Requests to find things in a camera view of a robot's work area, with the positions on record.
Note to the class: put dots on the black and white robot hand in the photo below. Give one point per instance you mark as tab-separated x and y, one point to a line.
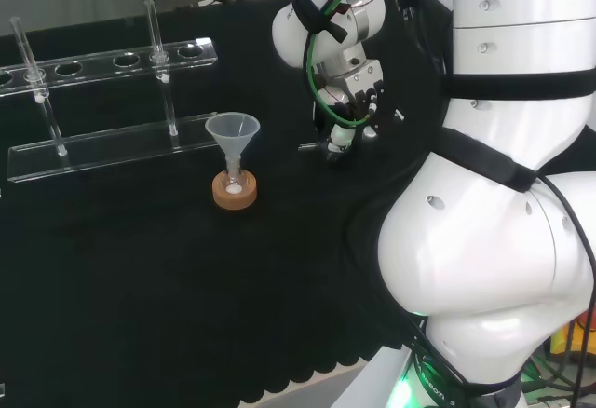
358	86

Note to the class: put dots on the translucent plastic funnel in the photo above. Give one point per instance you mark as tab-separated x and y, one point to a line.
233	131

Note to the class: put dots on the clear acrylic funnel stand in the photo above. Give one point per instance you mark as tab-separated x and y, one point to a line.
112	100

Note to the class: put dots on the clear round-bottom flask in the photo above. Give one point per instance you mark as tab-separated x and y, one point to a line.
233	183

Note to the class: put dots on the black table cloth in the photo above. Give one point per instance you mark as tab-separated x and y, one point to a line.
186	263

